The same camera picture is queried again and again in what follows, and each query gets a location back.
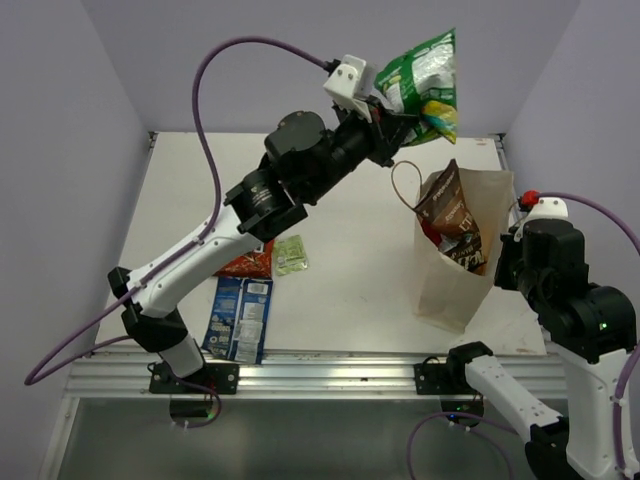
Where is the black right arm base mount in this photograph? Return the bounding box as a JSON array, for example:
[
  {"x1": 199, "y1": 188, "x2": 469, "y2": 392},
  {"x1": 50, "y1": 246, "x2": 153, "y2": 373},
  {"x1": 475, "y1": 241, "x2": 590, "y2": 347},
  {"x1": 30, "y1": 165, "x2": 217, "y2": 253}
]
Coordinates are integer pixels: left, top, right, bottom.
[{"x1": 413, "y1": 356, "x2": 477, "y2": 396}]

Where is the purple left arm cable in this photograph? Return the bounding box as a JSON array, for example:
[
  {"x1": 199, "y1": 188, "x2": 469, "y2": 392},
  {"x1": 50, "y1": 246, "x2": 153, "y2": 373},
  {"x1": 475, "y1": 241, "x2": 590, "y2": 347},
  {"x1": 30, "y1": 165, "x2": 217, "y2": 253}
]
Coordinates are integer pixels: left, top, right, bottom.
[{"x1": 23, "y1": 36, "x2": 334, "y2": 431}]

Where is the small light green packet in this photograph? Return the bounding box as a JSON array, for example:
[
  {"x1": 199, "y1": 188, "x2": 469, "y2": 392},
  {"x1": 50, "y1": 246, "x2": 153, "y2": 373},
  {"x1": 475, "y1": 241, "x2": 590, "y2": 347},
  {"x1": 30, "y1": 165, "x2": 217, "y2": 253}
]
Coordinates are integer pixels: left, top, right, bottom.
[{"x1": 273, "y1": 235, "x2": 309, "y2": 276}]

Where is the red Doritos chip bag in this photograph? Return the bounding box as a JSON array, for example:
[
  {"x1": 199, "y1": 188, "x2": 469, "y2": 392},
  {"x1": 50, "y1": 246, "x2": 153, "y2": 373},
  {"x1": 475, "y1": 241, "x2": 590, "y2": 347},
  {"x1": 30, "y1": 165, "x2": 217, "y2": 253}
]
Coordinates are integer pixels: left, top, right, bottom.
[{"x1": 215, "y1": 240, "x2": 275, "y2": 279}]

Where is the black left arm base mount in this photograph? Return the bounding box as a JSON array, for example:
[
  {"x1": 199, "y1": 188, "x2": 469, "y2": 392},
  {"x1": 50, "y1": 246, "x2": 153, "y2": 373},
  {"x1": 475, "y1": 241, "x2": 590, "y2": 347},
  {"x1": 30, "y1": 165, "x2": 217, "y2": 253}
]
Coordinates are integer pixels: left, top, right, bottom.
[{"x1": 147, "y1": 362, "x2": 240, "y2": 395}]

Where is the green snack bag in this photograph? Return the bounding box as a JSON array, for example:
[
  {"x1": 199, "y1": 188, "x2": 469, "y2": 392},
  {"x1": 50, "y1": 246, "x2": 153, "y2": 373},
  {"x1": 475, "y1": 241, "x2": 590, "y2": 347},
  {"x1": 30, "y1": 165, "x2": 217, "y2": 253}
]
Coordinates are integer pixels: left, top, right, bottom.
[{"x1": 374, "y1": 28, "x2": 458, "y2": 146}]

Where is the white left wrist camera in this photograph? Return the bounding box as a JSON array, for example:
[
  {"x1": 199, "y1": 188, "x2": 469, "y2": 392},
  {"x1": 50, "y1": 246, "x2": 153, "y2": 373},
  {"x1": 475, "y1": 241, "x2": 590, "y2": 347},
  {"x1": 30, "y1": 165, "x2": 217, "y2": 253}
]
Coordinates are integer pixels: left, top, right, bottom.
[{"x1": 323, "y1": 55, "x2": 379, "y2": 123}]

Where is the aluminium table frame rail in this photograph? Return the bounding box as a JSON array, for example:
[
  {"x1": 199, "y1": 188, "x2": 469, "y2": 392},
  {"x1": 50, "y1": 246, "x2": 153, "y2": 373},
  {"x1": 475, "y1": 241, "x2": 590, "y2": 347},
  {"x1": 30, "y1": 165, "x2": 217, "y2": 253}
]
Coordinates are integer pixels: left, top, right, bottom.
[{"x1": 38, "y1": 131, "x2": 616, "y2": 480}]

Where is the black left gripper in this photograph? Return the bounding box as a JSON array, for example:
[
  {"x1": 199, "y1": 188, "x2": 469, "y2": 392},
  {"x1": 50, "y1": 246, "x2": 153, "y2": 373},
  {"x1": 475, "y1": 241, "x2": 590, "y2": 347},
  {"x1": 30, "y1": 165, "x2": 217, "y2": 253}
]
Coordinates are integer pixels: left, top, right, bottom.
[{"x1": 304, "y1": 93, "x2": 417, "y2": 201}]

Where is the pink snack bag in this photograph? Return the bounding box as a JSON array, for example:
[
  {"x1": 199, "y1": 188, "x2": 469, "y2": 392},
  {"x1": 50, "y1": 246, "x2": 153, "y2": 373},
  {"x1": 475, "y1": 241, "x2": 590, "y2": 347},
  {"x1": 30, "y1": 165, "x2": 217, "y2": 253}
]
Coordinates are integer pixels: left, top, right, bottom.
[{"x1": 421, "y1": 222, "x2": 442, "y2": 247}]

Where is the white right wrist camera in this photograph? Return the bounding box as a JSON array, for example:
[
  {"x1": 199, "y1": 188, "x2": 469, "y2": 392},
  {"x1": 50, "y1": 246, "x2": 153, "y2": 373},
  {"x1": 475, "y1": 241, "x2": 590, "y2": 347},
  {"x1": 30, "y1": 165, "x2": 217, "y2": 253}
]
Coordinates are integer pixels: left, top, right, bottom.
[{"x1": 518, "y1": 190, "x2": 569, "y2": 221}]

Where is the blue cookie packet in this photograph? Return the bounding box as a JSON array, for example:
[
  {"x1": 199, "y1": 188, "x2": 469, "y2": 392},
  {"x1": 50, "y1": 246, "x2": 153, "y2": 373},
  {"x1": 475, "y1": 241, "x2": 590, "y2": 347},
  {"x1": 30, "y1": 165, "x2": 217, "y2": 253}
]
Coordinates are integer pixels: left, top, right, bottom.
[{"x1": 202, "y1": 277, "x2": 273, "y2": 365}]

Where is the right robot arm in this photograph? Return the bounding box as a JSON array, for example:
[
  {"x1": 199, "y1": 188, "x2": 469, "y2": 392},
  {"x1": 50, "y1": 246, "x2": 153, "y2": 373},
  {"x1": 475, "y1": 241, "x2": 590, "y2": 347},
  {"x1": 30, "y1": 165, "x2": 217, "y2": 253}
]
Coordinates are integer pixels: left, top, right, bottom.
[{"x1": 445, "y1": 219, "x2": 639, "y2": 479}]

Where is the brown Kettle chips bag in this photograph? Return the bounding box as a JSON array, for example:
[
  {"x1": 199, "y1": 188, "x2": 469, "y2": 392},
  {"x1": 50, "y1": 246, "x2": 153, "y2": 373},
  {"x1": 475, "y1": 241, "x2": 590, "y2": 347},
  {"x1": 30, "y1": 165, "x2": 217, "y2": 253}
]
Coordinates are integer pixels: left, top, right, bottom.
[{"x1": 413, "y1": 159, "x2": 486, "y2": 275}]

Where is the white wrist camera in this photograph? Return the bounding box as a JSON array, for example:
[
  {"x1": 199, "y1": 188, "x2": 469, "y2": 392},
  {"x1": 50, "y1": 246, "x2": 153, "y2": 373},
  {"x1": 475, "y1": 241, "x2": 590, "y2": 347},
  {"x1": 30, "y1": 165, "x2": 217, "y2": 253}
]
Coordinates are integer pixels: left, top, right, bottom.
[
  {"x1": 323, "y1": 55, "x2": 379, "y2": 123},
  {"x1": 518, "y1": 190, "x2": 569, "y2": 221}
]

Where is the white paper bag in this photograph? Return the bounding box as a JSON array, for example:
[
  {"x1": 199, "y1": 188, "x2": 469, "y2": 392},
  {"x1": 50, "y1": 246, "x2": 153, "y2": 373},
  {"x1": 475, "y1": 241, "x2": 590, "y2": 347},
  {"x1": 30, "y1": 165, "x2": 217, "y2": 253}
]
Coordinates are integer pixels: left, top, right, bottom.
[{"x1": 392, "y1": 165, "x2": 514, "y2": 333}]

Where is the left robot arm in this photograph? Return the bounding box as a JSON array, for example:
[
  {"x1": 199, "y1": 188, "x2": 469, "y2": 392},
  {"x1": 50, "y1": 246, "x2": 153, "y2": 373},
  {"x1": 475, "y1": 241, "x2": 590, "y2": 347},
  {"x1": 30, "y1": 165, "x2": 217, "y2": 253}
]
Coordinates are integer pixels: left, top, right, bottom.
[{"x1": 108, "y1": 97, "x2": 419, "y2": 393}]

